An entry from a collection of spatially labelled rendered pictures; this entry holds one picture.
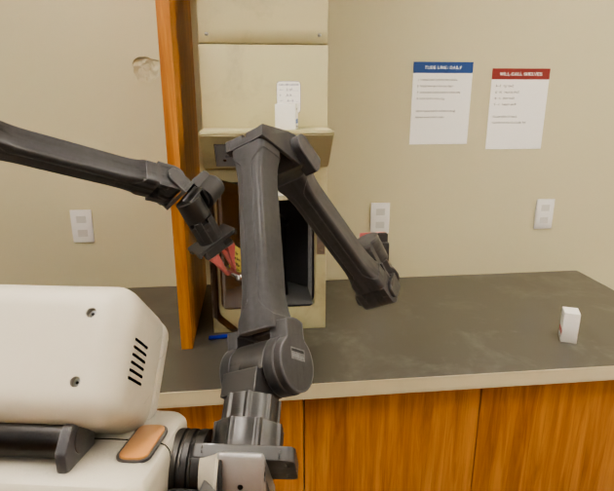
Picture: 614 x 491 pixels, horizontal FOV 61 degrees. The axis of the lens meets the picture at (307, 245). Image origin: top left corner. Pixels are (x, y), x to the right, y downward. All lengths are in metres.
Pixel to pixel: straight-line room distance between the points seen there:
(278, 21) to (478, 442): 1.18
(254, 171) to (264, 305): 0.21
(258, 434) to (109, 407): 0.17
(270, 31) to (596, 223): 1.47
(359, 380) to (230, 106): 0.75
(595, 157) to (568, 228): 0.28
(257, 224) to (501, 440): 1.00
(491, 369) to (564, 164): 1.00
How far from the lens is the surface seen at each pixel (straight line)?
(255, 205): 0.77
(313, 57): 1.38
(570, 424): 1.60
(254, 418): 0.63
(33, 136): 1.05
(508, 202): 2.07
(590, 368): 1.50
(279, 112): 1.29
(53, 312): 0.61
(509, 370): 1.40
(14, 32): 1.94
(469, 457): 1.53
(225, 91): 1.37
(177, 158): 1.29
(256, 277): 0.72
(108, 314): 0.59
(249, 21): 1.38
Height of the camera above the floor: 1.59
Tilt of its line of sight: 16 degrees down
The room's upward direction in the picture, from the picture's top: straight up
